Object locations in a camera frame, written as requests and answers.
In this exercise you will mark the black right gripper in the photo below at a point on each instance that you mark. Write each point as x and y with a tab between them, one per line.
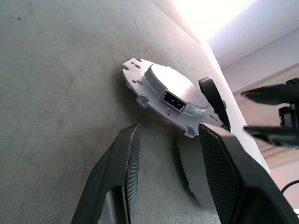
290	114

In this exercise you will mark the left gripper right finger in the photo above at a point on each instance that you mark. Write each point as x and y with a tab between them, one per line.
238	177

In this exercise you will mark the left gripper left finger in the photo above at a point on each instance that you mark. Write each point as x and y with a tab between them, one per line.
109	163

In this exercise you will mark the silver spoked rotor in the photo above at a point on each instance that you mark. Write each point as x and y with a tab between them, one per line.
210	91

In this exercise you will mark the silver motor lid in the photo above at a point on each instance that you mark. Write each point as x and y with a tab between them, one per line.
163	79

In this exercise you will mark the round silver motor housing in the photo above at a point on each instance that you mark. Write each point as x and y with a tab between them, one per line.
191	163

